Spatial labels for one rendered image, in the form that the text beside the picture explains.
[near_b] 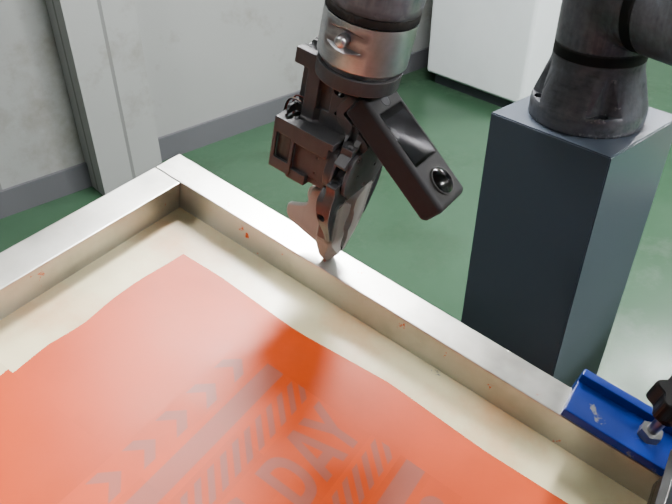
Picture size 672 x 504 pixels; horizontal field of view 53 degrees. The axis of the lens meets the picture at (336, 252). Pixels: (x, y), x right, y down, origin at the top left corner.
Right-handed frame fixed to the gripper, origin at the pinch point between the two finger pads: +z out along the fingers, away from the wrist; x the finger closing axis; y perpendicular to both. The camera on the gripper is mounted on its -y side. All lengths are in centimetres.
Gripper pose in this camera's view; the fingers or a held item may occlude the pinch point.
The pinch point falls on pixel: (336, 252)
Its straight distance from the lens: 67.0
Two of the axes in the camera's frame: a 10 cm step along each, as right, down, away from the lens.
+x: -5.5, 4.9, -6.8
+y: -8.2, -4.9, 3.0
